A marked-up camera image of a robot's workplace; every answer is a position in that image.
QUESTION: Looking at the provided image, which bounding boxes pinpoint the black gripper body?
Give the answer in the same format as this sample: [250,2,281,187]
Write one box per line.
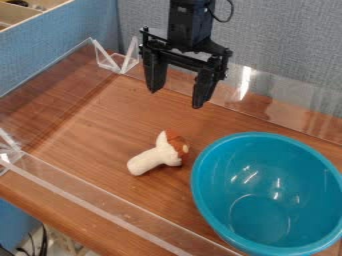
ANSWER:
[139,27,233,79]

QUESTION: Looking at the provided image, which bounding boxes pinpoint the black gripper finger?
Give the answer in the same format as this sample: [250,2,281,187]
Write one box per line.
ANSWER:
[193,69,218,109]
[144,49,169,93]

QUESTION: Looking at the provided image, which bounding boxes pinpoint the white brown toy mushroom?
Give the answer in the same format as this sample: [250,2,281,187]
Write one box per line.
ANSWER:
[127,130,190,176]

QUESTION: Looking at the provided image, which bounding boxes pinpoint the blue plastic bowl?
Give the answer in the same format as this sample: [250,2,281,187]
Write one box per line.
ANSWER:
[192,132,342,256]

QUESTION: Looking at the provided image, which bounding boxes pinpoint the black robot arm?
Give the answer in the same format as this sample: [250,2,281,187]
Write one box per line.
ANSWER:
[139,0,234,109]

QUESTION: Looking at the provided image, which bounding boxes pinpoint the clear acrylic back barrier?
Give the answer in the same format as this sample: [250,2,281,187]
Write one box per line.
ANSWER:
[125,49,342,146]

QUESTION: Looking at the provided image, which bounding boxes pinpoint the clear acrylic barrier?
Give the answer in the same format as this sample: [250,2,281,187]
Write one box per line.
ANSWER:
[0,151,242,256]
[125,49,342,146]

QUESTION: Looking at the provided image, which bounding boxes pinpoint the wooden shelf box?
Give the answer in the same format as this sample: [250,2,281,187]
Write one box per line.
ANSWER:
[0,0,75,33]

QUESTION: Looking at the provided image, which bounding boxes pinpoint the clear acrylic front barrier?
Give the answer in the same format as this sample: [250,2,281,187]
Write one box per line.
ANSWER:
[0,151,242,256]

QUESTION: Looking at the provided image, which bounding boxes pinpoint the clear acrylic corner bracket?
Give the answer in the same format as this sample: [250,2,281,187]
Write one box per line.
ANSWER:
[91,36,141,74]

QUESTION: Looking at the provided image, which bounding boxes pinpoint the clear acrylic left bracket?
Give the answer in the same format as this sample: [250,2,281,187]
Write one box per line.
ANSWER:
[0,128,23,164]

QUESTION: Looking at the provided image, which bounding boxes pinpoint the black cables under table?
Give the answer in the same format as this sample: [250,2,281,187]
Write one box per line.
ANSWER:
[0,223,51,256]

